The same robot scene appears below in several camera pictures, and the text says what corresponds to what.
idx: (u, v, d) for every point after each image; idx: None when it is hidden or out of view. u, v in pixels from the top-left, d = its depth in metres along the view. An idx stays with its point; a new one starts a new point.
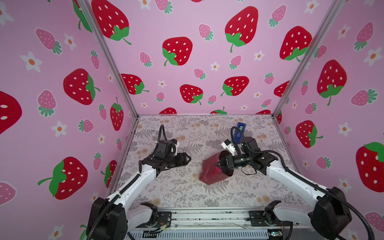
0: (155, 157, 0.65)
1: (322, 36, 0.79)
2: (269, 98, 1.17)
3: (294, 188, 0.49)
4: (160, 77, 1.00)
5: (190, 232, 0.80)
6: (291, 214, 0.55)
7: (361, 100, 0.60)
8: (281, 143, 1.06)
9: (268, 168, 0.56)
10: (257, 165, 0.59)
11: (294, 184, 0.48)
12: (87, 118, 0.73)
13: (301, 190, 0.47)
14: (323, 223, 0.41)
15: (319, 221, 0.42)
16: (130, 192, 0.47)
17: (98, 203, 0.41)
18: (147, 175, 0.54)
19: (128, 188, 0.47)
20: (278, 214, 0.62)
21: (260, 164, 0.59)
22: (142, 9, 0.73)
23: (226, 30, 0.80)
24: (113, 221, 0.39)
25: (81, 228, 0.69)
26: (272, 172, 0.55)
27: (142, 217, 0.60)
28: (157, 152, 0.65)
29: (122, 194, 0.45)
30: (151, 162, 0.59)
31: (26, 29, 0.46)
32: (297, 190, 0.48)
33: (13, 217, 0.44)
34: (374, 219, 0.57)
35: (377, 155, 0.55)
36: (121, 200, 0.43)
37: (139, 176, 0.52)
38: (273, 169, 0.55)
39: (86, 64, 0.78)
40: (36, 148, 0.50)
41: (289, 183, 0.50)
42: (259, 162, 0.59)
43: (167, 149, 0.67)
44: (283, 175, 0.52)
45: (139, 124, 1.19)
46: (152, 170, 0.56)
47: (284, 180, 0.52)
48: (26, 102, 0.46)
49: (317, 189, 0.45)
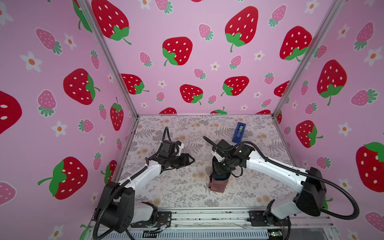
0: (160, 156, 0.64)
1: (322, 36, 0.79)
2: (269, 98, 1.16)
3: (277, 176, 0.48)
4: (160, 77, 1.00)
5: (190, 232, 0.80)
6: (289, 211, 0.55)
7: (361, 100, 0.60)
8: (280, 143, 1.06)
9: (248, 161, 0.53)
10: (236, 160, 0.55)
11: (277, 173, 0.48)
12: (87, 118, 0.73)
13: (284, 177, 0.46)
14: (308, 204, 0.43)
15: (304, 203, 0.44)
16: (139, 179, 0.50)
17: (110, 187, 0.44)
18: (154, 168, 0.58)
19: (137, 175, 0.52)
20: (277, 212, 0.61)
21: (238, 157, 0.55)
22: (142, 8, 0.73)
23: (226, 29, 0.80)
24: (123, 205, 0.42)
25: (81, 227, 0.69)
26: (253, 164, 0.53)
27: (143, 214, 0.60)
28: (161, 151, 0.69)
29: (132, 180, 0.49)
30: (156, 158, 0.64)
31: (26, 29, 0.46)
32: (280, 178, 0.48)
33: (13, 217, 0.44)
34: (374, 219, 0.57)
35: (378, 155, 0.55)
36: (131, 185, 0.47)
37: (147, 168, 0.57)
38: (254, 162, 0.52)
39: (86, 64, 0.78)
40: (36, 147, 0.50)
41: (272, 172, 0.49)
42: (236, 156, 0.55)
43: (171, 149, 0.71)
44: (264, 165, 0.50)
45: (139, 124, 1.19)
46: (157, 165, 0.60)
47: (266, 170, 0.50)
48: (26, 102, 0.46)
49: (299, 174, 0.45)
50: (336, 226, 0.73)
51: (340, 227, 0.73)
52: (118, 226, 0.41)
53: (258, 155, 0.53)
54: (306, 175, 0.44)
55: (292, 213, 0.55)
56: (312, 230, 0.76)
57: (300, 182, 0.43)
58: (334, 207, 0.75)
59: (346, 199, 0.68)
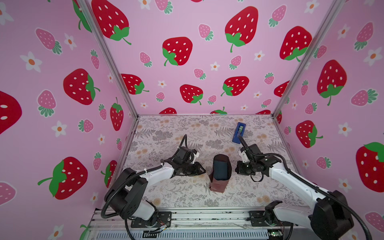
0: (174, 161, 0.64)
1: (322, 36, 0.79)
2: (269, 98, 1.16)
3: (296, 189, 0.49)
4: (159, 77, 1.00)
5: (190, 232, 0.80)
6: (292, 217, 0.55)
7: (361, 100, 0.60)
8: (280, 143, 1.06)
9: (271, 169, 0.56)
10: (261, 166, 0.60)
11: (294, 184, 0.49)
12: (87, 118, 0.73)
13: (301, 191, 0.47)
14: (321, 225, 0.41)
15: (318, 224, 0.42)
16: (153, 175, 0.53)
17: (128, 173, 0.47)
18: (167, 170, 0.60)
19: (152, 171, 0.54)
20: (278, 213, 0.62)
21: (263, 165, 0.60)
22: (142, 8, 0.73)
23: (226, 29, 0.80)
24: (132, 192, 0.44)
25: (81, 228, 0.69)
26: (274, 173, 0.56)
27: (145, 212, 0.60)
28: (176, 156, 0.72)
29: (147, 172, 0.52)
30: (171, 162, 0.67)
31: (26, 29, 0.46)
32: (299, 192, 0.48)
33: (12, 218, 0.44)
34: (374, 219, 0.57)
35: (378, 155, 0.55)
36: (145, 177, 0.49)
37: (160, 168, 0.59)
38: (276, 171, 0.55)
39: (86, 64, 0.78)
40: (36, 148, 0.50)
41: (291, 184, 0.50)
42: (262, 163, 0.60)
43: (186, 156, 0.73)
44: (285, 176, 0.52)
45: (139, 124, 1.19)
46: (171, 169, 0.62)
47: (286, 181, 0.52)
48: (26, 101, 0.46)
49: (317, 191, 0.45)
50: None
51: None
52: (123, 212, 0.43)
53: (282, 166, 0.56)
54: (323, 193, 0.44)
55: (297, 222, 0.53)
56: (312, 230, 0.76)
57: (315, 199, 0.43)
58: None
59: (346, 200, 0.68)
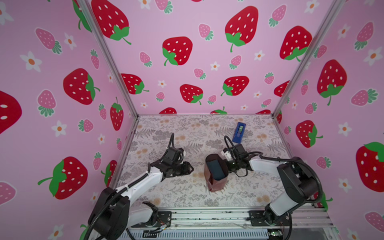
0: (163, 163, 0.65)
1: (322, 36, 0.79)
2: (269, 98, 1.16)
3: (270, 169, 0.57)
4: (160, 77, 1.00)
5: (190, 232, 0.80)
6: (284, 205, 0.57)
7: (361, 100, 0.60)
8: (280, 143, 1.06)
9: (250, 161, 0.67)
10: (244, 164, 0.70)
11: (267, 165, 0.58)
12: (87, 118, 0.73)
13: (271, 166, 0.56)
14: (289, 186, 0.48)
15: (288, 187, 0.48)
16: (137, 187, 0.49)
17: (107, 193, 0.44)
18: (154, 176, 0.56)
19: (135, 183, 0.50)
20: (276, 209, 0.63)
21: (246, 162, 0.70)
22: (142, 8, 0.73)
23: (226, 29, 0.80)
24: (115, 213, 0.41)
25: (81, 227, 0.69)
26: (254, 162, 0.65)
27: (142, 216, 0.60)
28: (165, 158, 0.68)
29: (129, 188, 0.48)
30: (159, 166, 0.62)
31: (26, 29, 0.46)
32: (272, 169, 0.56)
33: (12, 217, 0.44)
34: (374, 218, 0.57)
35: (378, 155, 0.55)
36: (127, 193, 0.46)
37: (148, 176, 0.55)
38: (253, 160, 0.66)
39: (86, 64, 0.78)
40: (36, 147, 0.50)
41: (266, 167, 0.59)
42: (245, 161, 0.70)
43: (176, 157, 0.69)
44: (259, 161, 0.63)
45: (139, 124, 1.19)
46: (159, 173, 0.58)
47: (262, 166, 0.61)
48: (26, 101, 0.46)
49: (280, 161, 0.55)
50: (336, 226, 0.73)
51: (340, 227, 0.73)
52: (110, 234, 0.40)
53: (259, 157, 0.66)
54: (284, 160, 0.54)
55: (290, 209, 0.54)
56: (312, 230, 0.76)
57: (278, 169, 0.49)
58: (334, 207, 0.75)
59: (346, 199, 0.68)
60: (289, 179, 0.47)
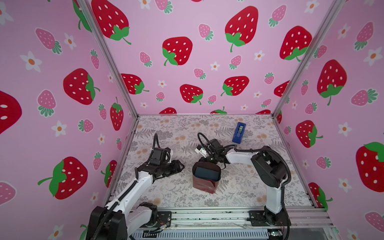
0: (151, 164, 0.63)
1: (322, 35, 0.79)
2: (269, 98, 1.16)
3: (245, 159, 0.61)
4: (160, 77, 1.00)
5: (190, 232, 0.80)
6: (274, 198, 0.59)
7: (361, 100, 0.60)
8: (280, 143, 1.06)
9: (227, 155, 0.71)
10: (221, 157, 0.74)
11: (242, 156, 0.62)
12: (87, 118, 0.73)
13: (246, 157, 0.60)
14: (263, 173, 0.53)
15: (263, 174, 0.53)
16: (129, 198, 0.47)
17: (98, 212, 0.41)
18: (144, 181, 0.55)
19: (126, 195, 0.48)
20: (272, 206, 0.63)
21: (222, 156, 0.74)
22: (142, 8, 0.73)
23: (226, 29, 0.80)
24: (114, 229, 0.39)
25: (81, 228, 0.69)
26: (230, 156, 0.69)
27: (142, 219, 0.60)
28: (152, 159, 0.66)
29: (120, 201, 0.46)
30: (147, 168, 0.60)
31: (26, 29, 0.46)
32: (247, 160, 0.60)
33: (12, 218, 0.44)
34: (374, 218, 0.57)
35: (377, 155, 0.55)
36: (120, 207, 0.44)
37: (137, 182, 0.53)
38: (230, 153, 0.70)
39: (86, 64, 0.78)
40: (36, 147, 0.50)
41: (241, 158, 0.64)
42: (222, 155, 0.74)
43: (162, 156, 0.68)
44: (234, 154, 0.67)
45: (139, 124, 1.19)
46: (148, 176, 0.57)
47: (238, 158, 0.65)
48: (25, 101, 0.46)
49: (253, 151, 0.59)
50: (336, 226, 0.73)
51: (340, 227, 0.73)
52: None
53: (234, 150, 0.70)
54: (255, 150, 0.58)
55: (281, 201, 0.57)
56: (312, 230, 0.76)
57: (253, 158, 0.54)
58: (334, 207, 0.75)
59: (346, 199, 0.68)
60: (262, 167, 0.52)
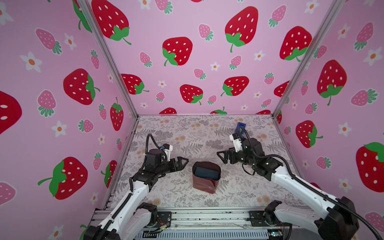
0: (145, 171, 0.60)
1: (322, 35, 0.79)
2: (269, 98, 1.17)
3: (302, 197, 0.47)
4: (160, 77, 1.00)
5: (190, 232, 0.80)
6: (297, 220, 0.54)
7: (361, 100, 0.60)
8: (280, 143, 1.06)
9: (274, 174, 0.53)
10: (262, 171, 0.57)
11: (302, 192, 0.47)
12: (87, 118, 0.73)
13: (308, 198, 0.45)
14: (332, 235, 0.41)
15: (328, 233, 0.42)
16: (123, 214, 0.45)
17: (92, 231, 0.40)
18: (140, 192, 0.53)
19: (120, 210, 0.46)
20: (280, 216, 0.62)
21: (264, 169, 0.56)
22: (142, 9, 0.73)
23: (225, 30, 0.80)
24: None
25: (81, 228, 0.69)
26: (278, 179, 0.53)
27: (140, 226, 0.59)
28: (147, 165, 0.63)
29: (114, 218, 0.44)
30: (142, 177, 0.58)
31: (26, 29, 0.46)
32: (305, 199, 0.47)
33: (12, 218, 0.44)
34: (374, 219, 0.57)
35: (378, 155, 0.55)
36: (114, 225, 0.42)
37: (131, 195, 0.51)
38: (279, 176, 0.52)
39: (86, 64, 0.78)
40: (36, 147, 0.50)
41: (296, 190, 0.48)
42: (263, 167, 0.56)
43: (157, 161, 0.64)
44: (290, 182, 0.50)
45: (139, 124, 1.19)
46: (143, 187, 0.54)
47: (292, 188, 0.50)
48: (26, 101, 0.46)
49: (326, 199, 0.43)
50: None
51: None
52: None
53: (285, 171, 0.53)
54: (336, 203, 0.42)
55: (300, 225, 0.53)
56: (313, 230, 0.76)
57: (326, 208, 0.41)
58: None
59: None
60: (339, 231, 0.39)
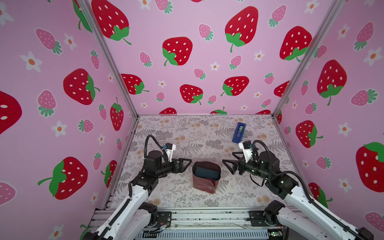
0: (145, 175, 0.63)
1: (322, 36, 0.79)
2: (269, 98, 1.16)
3: (318, 222, 0.46)
4: (159, 77, 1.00)
5: (190, 232, 0.80)
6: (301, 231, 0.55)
7: (361, 100, 0.60)
8: (280, 143, 1.06)
9: (290, 196, 0.51)
10: (276, 188, 0.54)
11: (319, 218, 0.45)
12: (87, 118, 0.73)
13: (326, 226, 0.44)
14: None
15: None
16: (121, 221, 0.45)
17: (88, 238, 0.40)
18: (138, 198, 0.52)
19: (118, 217, 0.46)
20: (282, 220, 0.61)
21: (278, 187, 0.54)
22: (142, 9, 0.73)
23: (226, 29, 0.80)
24: None
25: (81, 228, 0.69)
26: (294, 200, 0.51)
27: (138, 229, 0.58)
28: (146, 168, 0.61)
29: (111, 224, 0.44)
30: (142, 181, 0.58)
31: (26, 29, 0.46)
32: (322, 225, 0.45)
33: (12, 218, 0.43)
34: (374, 219, 0.57)
35: (378, 155, 0.55)
36: (111, 232, 0.42)
37: (130, 201, 0.50)
38: (296, 198, 0.50)
39: (86, 64, 0.78)
40: (36, 147, 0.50)
41: (312, 215, 0.47)
42: (278, 187, 0.53)
43: (156, 165, 0.62)
44: (307, 206, 0.48)
45: (139, 124, 1.19)
46: (142, 192, 0.54)
47: (308, 212, 0.48)
48: (25, 101, 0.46)
49: (346, 230, 0.42)
50: None
51: None
52: None
53: (302, 193, 0.51)
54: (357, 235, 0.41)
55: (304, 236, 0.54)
56: None
57: None
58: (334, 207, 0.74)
59: (346, 199, 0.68)
60: None
